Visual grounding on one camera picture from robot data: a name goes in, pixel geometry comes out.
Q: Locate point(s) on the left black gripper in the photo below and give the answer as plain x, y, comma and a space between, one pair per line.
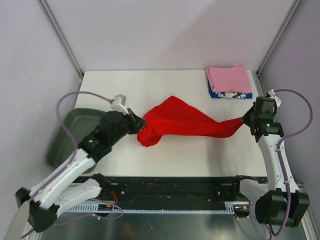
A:
138, 123

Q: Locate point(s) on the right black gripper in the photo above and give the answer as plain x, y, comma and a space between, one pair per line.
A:
245, 118

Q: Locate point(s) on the red t shirt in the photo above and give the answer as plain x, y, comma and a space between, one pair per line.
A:
176, 117

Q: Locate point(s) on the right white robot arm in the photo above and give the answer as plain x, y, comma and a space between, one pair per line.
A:
280, 202

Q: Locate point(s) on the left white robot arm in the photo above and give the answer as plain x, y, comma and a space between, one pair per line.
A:
50, 198

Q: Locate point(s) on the folded blue printed t shirt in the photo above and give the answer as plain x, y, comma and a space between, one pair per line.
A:
227, 95

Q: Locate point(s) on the folded pink t shirt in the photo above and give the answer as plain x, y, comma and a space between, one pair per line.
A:
228, 79

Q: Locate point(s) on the dark green plastic bin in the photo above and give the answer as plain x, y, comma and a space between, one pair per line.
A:
80, 122

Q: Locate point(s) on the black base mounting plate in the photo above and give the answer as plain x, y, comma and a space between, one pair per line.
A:
172, 193

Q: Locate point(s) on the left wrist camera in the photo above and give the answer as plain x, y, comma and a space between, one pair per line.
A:
118, 104

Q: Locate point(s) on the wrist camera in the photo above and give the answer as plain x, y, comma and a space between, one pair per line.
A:
118, 104
272, 94

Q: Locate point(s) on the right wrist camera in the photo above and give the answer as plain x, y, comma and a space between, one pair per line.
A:
272, 94

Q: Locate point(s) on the right aluminium table rail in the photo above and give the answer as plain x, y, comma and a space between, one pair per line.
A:
265, 90

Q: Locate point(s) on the grey slotted cable duct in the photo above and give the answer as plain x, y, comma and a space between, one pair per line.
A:
228, 208

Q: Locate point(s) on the right aluminium frame post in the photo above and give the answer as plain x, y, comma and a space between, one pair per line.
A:
284, 27

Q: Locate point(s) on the aluminium frame post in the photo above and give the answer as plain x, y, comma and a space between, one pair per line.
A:
284, 27
52, 20

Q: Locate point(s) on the left aluminium frame post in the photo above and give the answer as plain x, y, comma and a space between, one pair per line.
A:
52, 20

